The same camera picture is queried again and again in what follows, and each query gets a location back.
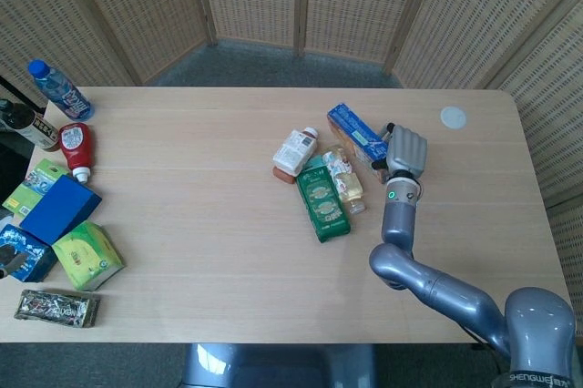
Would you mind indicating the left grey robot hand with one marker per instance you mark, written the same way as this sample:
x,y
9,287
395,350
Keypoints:
x,y
10,259

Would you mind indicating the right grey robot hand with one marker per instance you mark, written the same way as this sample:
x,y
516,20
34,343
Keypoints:
x,y
407,151

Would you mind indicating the blue orange snack box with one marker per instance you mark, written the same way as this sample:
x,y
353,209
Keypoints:
x,y
353,128

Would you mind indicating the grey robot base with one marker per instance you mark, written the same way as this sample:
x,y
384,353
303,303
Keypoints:
x,y
278,365

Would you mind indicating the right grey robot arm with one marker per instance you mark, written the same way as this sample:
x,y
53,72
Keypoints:
x,y
455,292

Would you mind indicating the blue patterned packet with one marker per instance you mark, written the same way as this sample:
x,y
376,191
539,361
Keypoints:
x,y
38,251

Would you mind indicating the plain blue box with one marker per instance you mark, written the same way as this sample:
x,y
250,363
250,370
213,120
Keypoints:
x,y
59,210

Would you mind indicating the green packet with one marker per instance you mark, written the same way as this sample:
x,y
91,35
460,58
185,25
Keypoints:
x,y
32,187

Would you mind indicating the yellow green tissue box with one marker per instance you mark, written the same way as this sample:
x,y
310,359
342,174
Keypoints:
x,y
86,256

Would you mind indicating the white round table grommet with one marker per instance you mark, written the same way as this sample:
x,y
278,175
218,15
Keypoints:
x,y
453,117

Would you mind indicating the clear yellow liquid bottle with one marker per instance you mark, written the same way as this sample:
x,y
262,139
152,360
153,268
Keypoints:
x,y
348,183

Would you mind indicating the dark shiny snack packet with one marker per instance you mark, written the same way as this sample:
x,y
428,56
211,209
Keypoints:
x,y
57,308

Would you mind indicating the black equipment stand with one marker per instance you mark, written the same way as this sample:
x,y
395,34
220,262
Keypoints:
x,y
11,169

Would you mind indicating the green foil snack package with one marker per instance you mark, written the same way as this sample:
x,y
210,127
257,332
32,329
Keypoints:
x,y
323,206

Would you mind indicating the white drink bottle brown base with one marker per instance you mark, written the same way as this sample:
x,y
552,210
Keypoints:
x,y
293,151

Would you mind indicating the red ketchup bottle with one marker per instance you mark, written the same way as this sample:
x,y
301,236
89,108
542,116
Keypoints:
x,y
75,146

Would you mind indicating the dark soy sauce bottle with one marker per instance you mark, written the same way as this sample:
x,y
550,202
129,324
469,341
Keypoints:
x,y
32,126

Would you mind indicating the blue capped water bottle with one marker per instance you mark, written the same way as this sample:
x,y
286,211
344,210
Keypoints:
x,y
64,92

